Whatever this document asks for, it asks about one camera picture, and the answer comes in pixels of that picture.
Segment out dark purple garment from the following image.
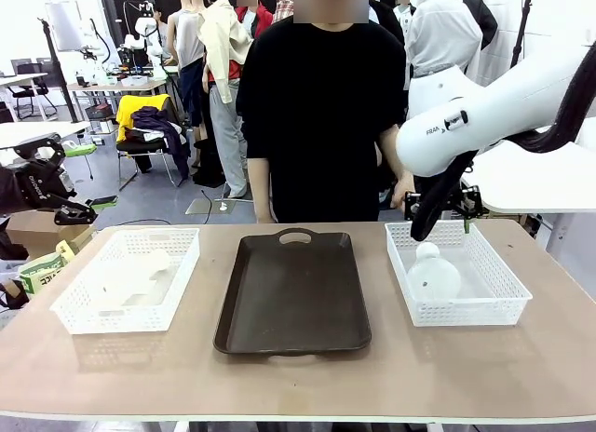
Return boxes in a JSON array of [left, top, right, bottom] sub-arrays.
[[130, 105, 192, 181]]

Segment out mannequin with white tank top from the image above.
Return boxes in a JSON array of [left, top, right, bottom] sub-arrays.
[[166, 0, 209, 172]]

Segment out yellow cloth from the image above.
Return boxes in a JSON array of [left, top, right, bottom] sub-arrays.
[[115, 94, 171, 143]]

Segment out mannequin with white shirt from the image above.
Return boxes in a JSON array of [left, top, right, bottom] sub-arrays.
[[403, 0, 483, 82]]

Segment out black slim light stand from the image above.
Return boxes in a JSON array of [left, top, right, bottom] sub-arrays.
[[509, 0, 535, 71]]

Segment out person's left hand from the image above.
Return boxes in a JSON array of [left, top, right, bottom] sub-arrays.
[[389, 172, 415, 210]]

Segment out wooden background workbench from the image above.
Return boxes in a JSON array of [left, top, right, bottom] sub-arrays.
[[66, 63, 181, 108]]

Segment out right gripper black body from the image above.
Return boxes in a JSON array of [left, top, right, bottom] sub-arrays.
[[441, 188, 463, 213]]

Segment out black office chair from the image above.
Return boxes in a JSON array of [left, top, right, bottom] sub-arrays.
[[7, 57, 60, 122]]

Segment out white plastic labware piece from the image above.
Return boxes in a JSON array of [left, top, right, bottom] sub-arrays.
[[90, 248, 181, 310]]

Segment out white round-edged table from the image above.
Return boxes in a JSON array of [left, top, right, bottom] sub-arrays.
[[0, 119, 92, 150]]

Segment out brown cardboard box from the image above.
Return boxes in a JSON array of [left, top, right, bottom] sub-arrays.
[[5, 209, 98, 261]]

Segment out person in black t-shirt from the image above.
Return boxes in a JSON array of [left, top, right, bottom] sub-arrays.
[[235, 17, 415, 224]]

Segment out white rectangular panel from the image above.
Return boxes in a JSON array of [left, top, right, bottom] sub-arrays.
[[45, 1, 86, 52]]

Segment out white perforated basket with label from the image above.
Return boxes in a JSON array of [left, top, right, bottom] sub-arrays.
[[384, 220, 534, 329]]

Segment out dark brown serving tray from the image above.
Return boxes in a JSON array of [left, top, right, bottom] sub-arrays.
[[212, 226, 373, 358]]

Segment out black jacket on mannequin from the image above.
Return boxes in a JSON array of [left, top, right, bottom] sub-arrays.
[[460, 0, 499, 51]]

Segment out white perforated plastic basket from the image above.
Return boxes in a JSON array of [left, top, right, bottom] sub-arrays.
[[49, 226, 201, 335]]

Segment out mannequin with beige jacket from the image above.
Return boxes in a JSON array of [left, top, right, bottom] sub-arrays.
[[197, 0, 255, 200]]

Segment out green and white paper bag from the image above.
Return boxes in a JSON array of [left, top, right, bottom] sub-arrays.
[[18, 239, 76, 298]]

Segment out translucent plastic Erlenmeyer flask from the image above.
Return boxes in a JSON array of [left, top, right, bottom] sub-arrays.
[[407, 241, 463, 303]]

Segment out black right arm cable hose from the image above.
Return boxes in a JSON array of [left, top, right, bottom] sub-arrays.
[[408, 44, 596, 243]]

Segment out metal mannequin base plate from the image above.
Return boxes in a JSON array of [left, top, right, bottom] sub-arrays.
[[184, 196, 255, 217]]

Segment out black tripod stand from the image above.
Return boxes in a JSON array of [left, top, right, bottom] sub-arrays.
[[37, 17, 79, 124]]

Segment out red and black toolbox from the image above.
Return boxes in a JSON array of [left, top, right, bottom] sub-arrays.
[[85, 103, 115, 122]]

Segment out person's right forearm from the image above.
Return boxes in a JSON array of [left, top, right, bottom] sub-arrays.
[[246, 156, 275, 215]]

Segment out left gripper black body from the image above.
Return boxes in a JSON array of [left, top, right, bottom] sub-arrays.
[[0, 157, 78, 217]]

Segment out red jacket mannequin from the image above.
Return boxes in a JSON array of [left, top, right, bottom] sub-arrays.
[[234, 3, 275, 40]]

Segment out black metal chair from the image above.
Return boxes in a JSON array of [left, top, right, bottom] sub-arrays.
[[115, 94, 190, 192]]

